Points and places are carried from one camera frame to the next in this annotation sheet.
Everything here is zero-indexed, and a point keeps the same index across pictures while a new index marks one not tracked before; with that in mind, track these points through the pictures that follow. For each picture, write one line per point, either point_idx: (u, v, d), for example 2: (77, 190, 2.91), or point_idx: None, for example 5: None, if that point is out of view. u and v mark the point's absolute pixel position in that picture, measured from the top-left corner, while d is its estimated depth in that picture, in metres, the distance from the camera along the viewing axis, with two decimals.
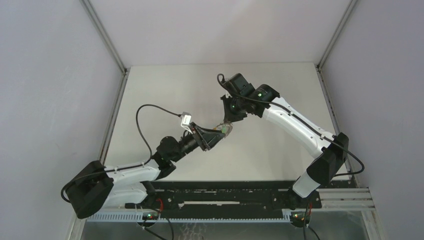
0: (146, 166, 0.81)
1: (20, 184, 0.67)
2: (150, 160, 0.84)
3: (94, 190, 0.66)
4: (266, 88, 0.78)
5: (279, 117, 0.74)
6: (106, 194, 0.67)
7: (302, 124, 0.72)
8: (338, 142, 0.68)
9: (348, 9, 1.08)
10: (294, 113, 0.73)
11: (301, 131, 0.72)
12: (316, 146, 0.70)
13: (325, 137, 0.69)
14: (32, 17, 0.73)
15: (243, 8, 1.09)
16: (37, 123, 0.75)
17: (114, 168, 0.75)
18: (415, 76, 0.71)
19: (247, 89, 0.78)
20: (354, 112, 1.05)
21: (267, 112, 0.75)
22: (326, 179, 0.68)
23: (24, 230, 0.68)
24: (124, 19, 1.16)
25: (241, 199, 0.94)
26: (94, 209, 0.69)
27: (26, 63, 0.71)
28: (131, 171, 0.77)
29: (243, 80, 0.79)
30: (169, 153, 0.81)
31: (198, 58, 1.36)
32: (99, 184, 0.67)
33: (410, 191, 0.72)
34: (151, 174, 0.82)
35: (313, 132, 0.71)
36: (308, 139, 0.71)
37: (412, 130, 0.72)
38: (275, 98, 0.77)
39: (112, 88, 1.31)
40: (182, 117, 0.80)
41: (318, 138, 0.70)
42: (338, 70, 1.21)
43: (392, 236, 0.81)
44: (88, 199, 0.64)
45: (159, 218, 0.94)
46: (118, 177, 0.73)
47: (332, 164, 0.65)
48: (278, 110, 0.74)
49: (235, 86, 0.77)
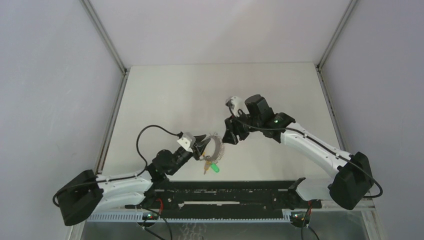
0: (138, 178, 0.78)
1: (20, 184, 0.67)
2: (144, 171, 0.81)
3: (83, 200, 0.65)
4: (284, 116, 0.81)
5: (293, 139, 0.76)
6: (93, 206, 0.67)
7: (316, 144, 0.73)
8: (355, 161, 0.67)
9: (348, 9, 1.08)
10: (309, 135, 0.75)
11: (316, 151, 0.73)
12: (332, 166, 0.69)
13: (341, 156, 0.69)
14: (32, 18, 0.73)
15: (244, 8, 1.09)
16: (38, 124, 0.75)
17: (105, 178, 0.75)
18: (414, 77, 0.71)
19: (267, 114, 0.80)
20: (355, 113, 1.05)
21: (283, 136, 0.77)
22: (350, 205, 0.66)
23: (25, 230, 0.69)
24: (123, 20, 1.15)
25: (241, 199, 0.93)
26: (80, 219, 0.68)
27: (27, 64, 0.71)
28: (121, 182, 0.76)
29: (265, 103, 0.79)
30: (163, 167, 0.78)
31: (198, 58, 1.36)
32: (89, 194, 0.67)
33: (410, 192, 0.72)
34: (144, 186, 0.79)
35: (327, 151, 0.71)
36: (324, 159, 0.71)
37: (411, 130, 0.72)
38: (291, 124, 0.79)
39: (112, 88, 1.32)
40: (189, 142, 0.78)
41: (333, 157, 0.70)
42: (338, 70, 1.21)
43: (392, 236, 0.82)
44: (78, 208, 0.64)
45: (159, 218, 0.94)
46: (107, 189, 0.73)
47: (350, 182, 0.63)
48: (293, 134, 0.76)
49: (258, 111, 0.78)
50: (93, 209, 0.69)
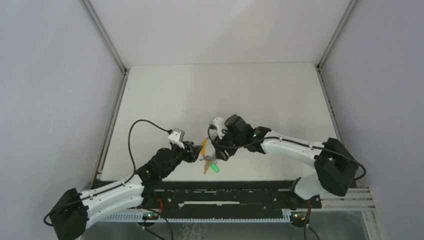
0: (126, 184, 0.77)
1: (20, 184, 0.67)
2: (134, 175, 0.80)
3: (69, 221, 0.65)
4: (261, 129, 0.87)
5: (272, 146, 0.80)
6: (82, 224, 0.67)
7: (291, 143, 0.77)
8: (329, 147, 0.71)
9: (348, 9, 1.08)
10: (283, 137, 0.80)
11: (293, 149, 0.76)
12: (310, 156, 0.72)
13: (314, 146, 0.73)
14: (31, 18, 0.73)
15: (244, 8, 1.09)
16: (37, 124, 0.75)
17: (90, 194, 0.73)
18: (415, 77, 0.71)
19: (247, 131, 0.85)
20: (355, 113, 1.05)
21: (264, 147, 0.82)
22: (343, 192, 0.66)
23: (25, 230, 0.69)
24: (123, 20, 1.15)
25: (241, 199, 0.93)
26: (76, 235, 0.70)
27: (27, 63, 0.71)
28: (107, 193, 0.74)
29: (242, 122, 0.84)
30: (164, 164, 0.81)
31: (198, 58, 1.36)
32: (74, 214, 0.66)
33: (410, 192, 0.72)
34: (135, 191, 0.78)
35: (302, 146, 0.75)
36: (301, 153, 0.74)
37: (411, 130, 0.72)
38: (267, 133, 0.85)
39: (112, 88, 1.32)
40: (179, 133, 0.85)
41: (309, 149, 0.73)
42: (338, 70, 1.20)
43: (391, 236, 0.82)
44: (65, 230, 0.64)
45: (159, 218, 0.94)
46: (92, 204, 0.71)
47: (330, 167, 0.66)
48: (269, 141, 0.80)
49: (239, 130, 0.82)
50: (85, 226, 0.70)
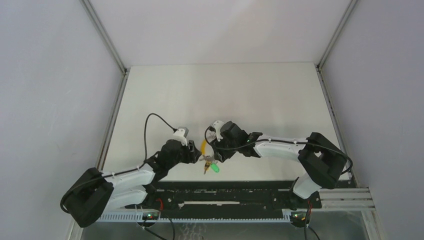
0: (141, 170, 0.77)
1: (20, 184, 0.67)
2: (145, 164, 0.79)
3: (95, 196, 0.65)
4: (254, 134, 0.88)
5: (264, 148, 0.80)
6: (106, 200, 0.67)
7: (278, 142, 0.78)
8: (313, 141, 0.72)
9: (348, 9, 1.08)
10: (272, 137, 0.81)
11: (281, 148, 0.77)
12: (296, 153, 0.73)
13: (298, 142, 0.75)
14: (32, 18, 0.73)
15: (244, 8, 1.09)
16: (37, 124, 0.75)
17: (111, 173, 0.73)
18: (415, 77, 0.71)
19: (242, 137, 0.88)
20: (355, 113, 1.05)
21: (257, 150, 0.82)
22: (333, 184, 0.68)
23: (25, 230, 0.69)
24: (123, 20, 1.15)
25: (241, 199, 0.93)
26: (96, 217, 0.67)
27: (27, 63, 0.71)
28: (127, 175, 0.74)
29: (237, 128, 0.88)
30: (173, 150, 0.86)
31: (198, 58, 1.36)
32: (100, 189, 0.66)
33: (411, 192, 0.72)
34: (147, 177, 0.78)
35: (287, 143, 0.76)
36: (288, 151, 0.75)
37: (411, 130, 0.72)
38: (259, 136, 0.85)
39: (112, 89, 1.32)
40: (186, 130, 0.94)
41: (294, 145, 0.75)
42: (338, 70, 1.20)
43: (392, 236, 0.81)
44: (90, 206, 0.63)
45: (159, 218, 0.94)
46: (115, 182, 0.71)
47: (316, 161, 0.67)
48: (260, 143, 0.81)
49: (233, 135, 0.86)
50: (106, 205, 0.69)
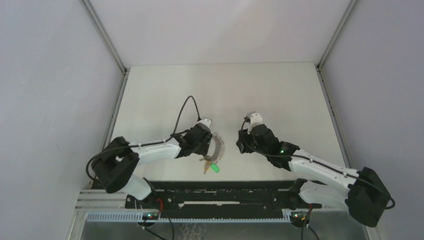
0: (167, 143, 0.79)
1: (20, 184, 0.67)
2: (171, 138, 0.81)
3: (121, 165, 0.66)
4: (289, 145, 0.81)
5: (300, 166, 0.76)
6: (132, 170, 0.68)
7: (322, 166, 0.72)
8: (365, 177, 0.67)
9: (348, 10, 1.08)
10: (315, 158, 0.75)
11: (325, 174, 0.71)
12: (342, 185, 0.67)
13: (348, 175, 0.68)
14: (32, 19, 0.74)
15: (244, 8, 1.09)
16: (37, 124, 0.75)
17: (137, 144, 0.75)
18: (415, 77, 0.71)
19: (275, 147, 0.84)
20: (355, 113, 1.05)
21: (292, 166, 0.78)
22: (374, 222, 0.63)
23: (24, 229, 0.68)
24: (123, 20, 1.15)
25: (241, 199, 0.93)
26: (120, 186, 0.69)
27: (26, 63, 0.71)
28: (153, 146, 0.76)
29: (271, 135, 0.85)
30: (204, 134, 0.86)
31: (198, 58, 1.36)
32: (125, 159, 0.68)
33: (411, 191, 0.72)
34: (172, 151, 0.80)
35: (335, 172, 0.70)
36: (332, 179, 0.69)
37: (412, 130, 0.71)
38: (297, 151, 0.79)
39: (112, 88, 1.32)
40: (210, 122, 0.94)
41: (342, 176, 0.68)
42: (338, 69, 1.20)
43: (392, 236, 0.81)
44: (116, 174, 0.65)
45: (159, 218, 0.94)
46: (142, 152, 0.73)
47: (363, 198, 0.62)
48: (299, 161, 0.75)
49: (265, 141, 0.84)
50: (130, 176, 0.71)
